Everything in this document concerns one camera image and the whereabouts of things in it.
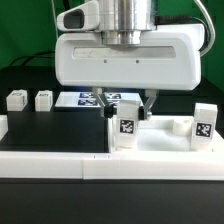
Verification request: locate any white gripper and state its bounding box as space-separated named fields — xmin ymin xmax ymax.
xmin=55 ymin=24 xmax=204 ymax=120

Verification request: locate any white square tabletop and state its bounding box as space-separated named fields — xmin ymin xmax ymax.
xmin=108 ymin=116 xmax=224 ymax=153

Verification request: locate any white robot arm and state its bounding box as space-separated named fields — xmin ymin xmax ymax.
xmin=55 ymin=0 xmax=204 ymax=120

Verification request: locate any white marker plate with tags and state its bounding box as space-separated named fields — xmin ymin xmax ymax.
xmin=55 ymin=92 xmax=142 ymax=108

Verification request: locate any white U-shaped obstacle fence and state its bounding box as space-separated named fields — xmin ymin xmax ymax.
xmin=0 ymin=115 xmax=224 ymax=181

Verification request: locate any black cable bundle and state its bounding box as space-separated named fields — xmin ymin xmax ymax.
xmin=9 ymin=49 xmax=58 ymax=68

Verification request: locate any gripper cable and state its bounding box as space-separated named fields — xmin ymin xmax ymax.
xmin=154 ymin=0 xmax=217 ymax=58

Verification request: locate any thin white cable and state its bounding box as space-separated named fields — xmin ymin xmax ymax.
xmin=50 ymin=0 xmax=59 ymax=31

